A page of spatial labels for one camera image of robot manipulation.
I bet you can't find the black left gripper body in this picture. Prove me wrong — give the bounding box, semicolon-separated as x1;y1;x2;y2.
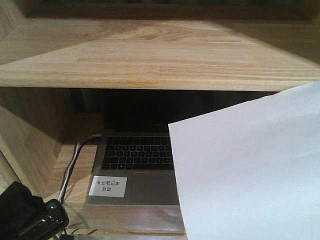
0;181;44;240

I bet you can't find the white paper stack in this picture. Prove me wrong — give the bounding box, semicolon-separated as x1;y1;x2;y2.
169;82;320;240

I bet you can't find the black stapler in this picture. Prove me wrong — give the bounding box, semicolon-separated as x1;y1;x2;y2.
17;199;69;240

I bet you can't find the white label sticker left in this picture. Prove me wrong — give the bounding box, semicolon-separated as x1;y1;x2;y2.
88;175;127;198

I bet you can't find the silver Huawei laptop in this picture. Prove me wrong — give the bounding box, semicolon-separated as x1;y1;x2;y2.
86;89;276;206

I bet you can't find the white cable left of laptop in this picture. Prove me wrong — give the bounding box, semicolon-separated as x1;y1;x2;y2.
57;142;81;201

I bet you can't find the black cable left of laptop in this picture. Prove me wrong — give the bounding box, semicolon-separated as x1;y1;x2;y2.
58;136;102;203

